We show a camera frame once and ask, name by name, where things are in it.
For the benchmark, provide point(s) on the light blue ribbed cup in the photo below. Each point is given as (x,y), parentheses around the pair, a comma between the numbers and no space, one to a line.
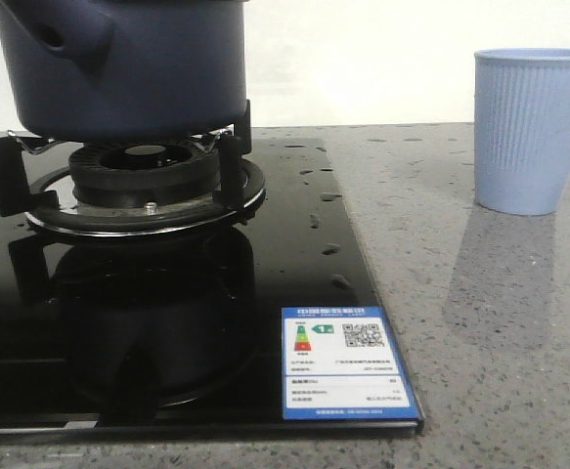
(521,129)

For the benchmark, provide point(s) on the black glass gas stove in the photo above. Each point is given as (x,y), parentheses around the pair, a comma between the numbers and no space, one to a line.
(175,336)

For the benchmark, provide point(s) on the black gas burner head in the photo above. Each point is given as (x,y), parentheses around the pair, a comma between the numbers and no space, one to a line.
(128,175)

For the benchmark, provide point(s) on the dark blue cooking pot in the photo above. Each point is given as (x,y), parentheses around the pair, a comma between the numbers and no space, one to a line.
(107,71)

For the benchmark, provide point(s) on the blue energy label sticker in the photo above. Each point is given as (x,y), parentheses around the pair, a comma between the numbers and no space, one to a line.
(343,364)

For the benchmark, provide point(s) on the black pot support grate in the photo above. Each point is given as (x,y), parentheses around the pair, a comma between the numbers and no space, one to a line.
(49,203)

